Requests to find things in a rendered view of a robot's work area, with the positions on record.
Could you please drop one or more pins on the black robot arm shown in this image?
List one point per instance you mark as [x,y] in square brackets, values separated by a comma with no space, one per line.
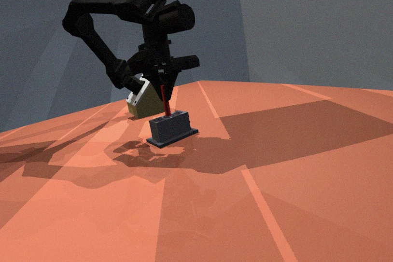
[161,20]

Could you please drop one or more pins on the red peg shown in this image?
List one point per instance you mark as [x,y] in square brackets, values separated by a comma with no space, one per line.
[165,102]

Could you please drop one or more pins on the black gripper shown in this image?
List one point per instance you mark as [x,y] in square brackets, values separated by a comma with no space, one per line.
[172,66]

